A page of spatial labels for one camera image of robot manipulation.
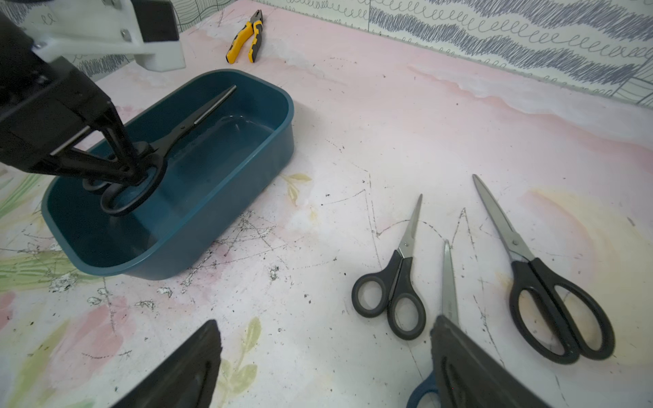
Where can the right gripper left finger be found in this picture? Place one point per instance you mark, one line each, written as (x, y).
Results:
(187, 378)

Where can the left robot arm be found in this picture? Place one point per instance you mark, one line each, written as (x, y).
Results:
(56, 121)

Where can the yellow black pliers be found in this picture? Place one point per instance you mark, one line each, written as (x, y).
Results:
(253, 29)

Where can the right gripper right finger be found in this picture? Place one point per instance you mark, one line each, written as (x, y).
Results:
(466, 376)

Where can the teal plastic storage box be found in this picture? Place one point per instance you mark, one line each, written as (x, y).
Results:
(214, 174)

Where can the large black handled scissors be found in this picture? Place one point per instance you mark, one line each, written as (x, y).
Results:
(531, 274)

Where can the small black handled scissors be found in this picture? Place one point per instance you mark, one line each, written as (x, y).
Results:
(395, 284)

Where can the blue handled scissors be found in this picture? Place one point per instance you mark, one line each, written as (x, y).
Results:
(449, 310)

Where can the all-black scissors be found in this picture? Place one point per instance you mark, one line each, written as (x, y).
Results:
(153, 156)

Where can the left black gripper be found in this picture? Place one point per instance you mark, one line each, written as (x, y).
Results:
(46, 107)

